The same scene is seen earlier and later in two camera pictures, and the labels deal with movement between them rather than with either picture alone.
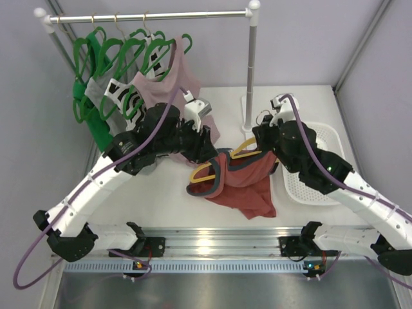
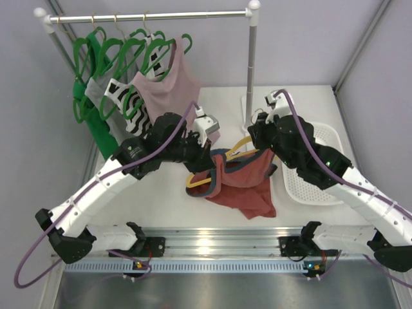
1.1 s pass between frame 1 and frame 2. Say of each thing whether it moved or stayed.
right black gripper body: stayed
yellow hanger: moved
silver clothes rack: stayed
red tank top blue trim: stayed
